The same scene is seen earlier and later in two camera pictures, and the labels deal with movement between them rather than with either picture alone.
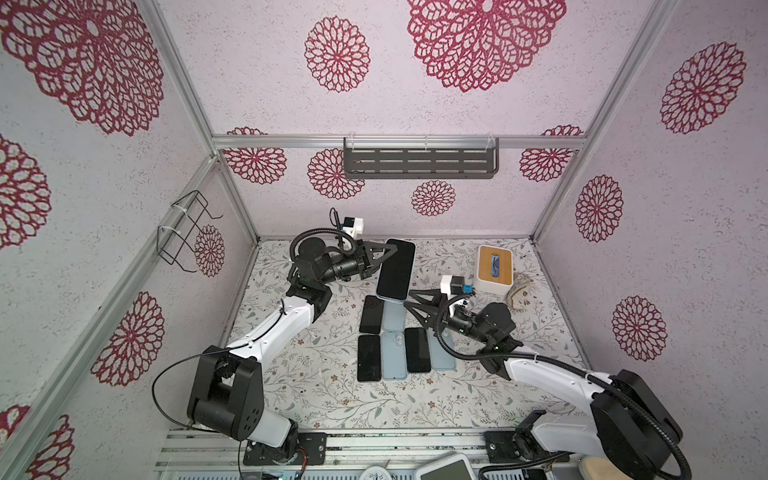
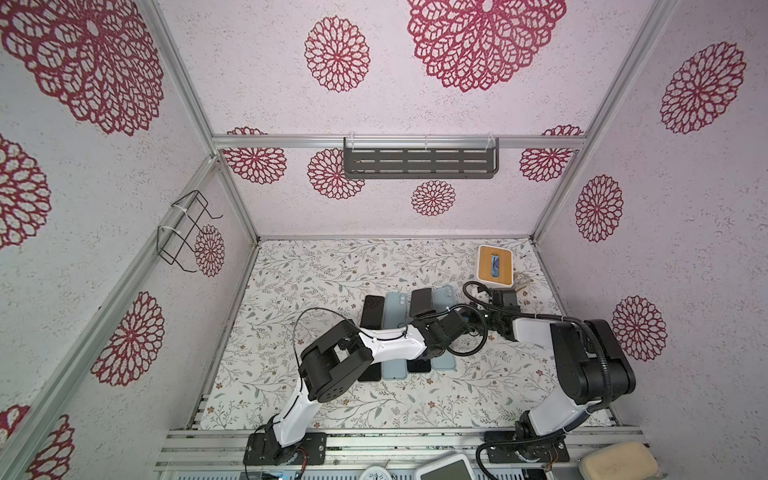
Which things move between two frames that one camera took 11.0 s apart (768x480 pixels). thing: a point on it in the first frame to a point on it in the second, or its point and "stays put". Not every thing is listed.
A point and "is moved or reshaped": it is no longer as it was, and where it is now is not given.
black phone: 371,316 stays put
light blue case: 394,317 stays put
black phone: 395,274 is moved or reshaped
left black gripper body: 352,265 to 428,320
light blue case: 442,360 stays put
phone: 394,356 stays put
